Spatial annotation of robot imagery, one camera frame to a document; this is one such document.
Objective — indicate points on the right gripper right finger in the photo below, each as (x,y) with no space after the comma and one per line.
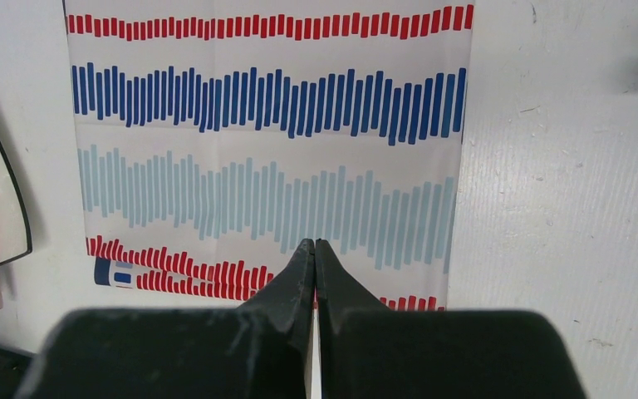
(369,350)

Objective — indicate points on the white square plate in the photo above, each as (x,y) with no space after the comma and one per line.
(15,229)

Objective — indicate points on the patterned cloth napkin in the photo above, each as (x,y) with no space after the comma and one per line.
(214,136)

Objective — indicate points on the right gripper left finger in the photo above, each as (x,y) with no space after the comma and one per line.
(259,349)

